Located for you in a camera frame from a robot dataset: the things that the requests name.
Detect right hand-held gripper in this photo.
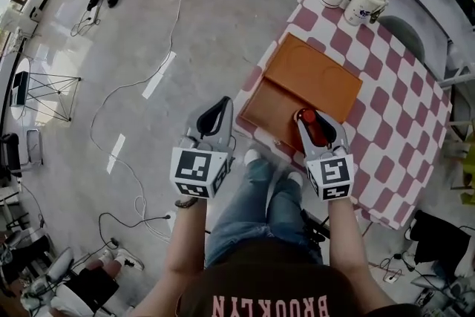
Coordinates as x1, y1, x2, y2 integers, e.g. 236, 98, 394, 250
295, 112, 358, 203

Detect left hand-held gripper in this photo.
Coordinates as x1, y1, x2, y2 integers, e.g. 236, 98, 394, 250
169, 95, 238, 200

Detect red object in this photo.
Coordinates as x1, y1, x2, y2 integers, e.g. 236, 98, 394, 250
292, 107, 334, 148

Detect brown wooden box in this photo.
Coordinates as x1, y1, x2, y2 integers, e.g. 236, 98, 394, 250
237, 32, 364, 156

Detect person's right forearm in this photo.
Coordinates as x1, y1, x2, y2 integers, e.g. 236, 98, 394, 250
326, 196, 373, 274

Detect person's left forearm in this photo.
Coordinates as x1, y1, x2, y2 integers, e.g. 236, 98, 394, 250
162, 196, 209, 274

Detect black rectangular block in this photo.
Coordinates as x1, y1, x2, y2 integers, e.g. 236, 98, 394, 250
10, 71, 31, 107

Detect person's white shoe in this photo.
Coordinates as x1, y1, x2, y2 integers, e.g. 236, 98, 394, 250
243, 148, 261, 166
286, 171, 305, 187

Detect table with checkered cloth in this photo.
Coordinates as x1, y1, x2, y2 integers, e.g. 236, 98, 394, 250
233, 0, 454, 232

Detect black waist-mounted device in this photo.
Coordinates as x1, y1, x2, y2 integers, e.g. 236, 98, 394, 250
299, 209, 332, 243

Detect person's blue jeans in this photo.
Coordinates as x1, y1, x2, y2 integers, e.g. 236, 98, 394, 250
204, 155, 324, 269

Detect grey round-backed chair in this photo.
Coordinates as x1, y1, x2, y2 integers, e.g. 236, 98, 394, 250
376, 15, 426, 66

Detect white printed cup with lid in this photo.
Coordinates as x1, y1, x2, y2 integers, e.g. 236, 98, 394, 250
343, 0, 390, 27

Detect black bag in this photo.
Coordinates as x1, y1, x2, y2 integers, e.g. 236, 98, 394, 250
411, 209, 473, 269

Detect person's black printed t-shirt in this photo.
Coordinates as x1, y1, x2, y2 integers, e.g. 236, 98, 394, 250
177, 241, 424, 317

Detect black chrome-framed office chair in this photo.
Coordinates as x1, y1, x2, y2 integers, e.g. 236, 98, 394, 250
0, 129, 44, 180

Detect black wrist bracelet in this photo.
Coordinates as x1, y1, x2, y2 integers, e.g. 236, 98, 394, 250
174, 196, 200, 210

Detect white floor cable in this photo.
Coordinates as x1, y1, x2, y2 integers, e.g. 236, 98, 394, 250
90, 0, 186, 244

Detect black floor cable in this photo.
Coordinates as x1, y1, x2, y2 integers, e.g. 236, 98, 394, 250
97, 211, 172, 248

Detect white wire-legged side table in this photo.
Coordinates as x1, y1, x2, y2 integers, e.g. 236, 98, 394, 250
9, 57, 82, 123

